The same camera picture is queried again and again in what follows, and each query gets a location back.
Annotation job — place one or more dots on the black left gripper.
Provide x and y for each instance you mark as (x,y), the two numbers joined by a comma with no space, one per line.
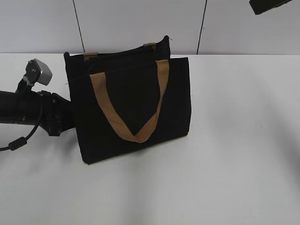
(57,115)

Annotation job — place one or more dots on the black bag with tan handles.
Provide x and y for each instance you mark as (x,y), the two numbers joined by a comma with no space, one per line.
(127,101)

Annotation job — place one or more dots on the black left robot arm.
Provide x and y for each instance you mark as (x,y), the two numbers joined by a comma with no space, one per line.
(20,110)

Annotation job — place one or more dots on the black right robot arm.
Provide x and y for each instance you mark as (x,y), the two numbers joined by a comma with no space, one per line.
(261,6)

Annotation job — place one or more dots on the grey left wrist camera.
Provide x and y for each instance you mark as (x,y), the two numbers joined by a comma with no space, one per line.
(37,72)

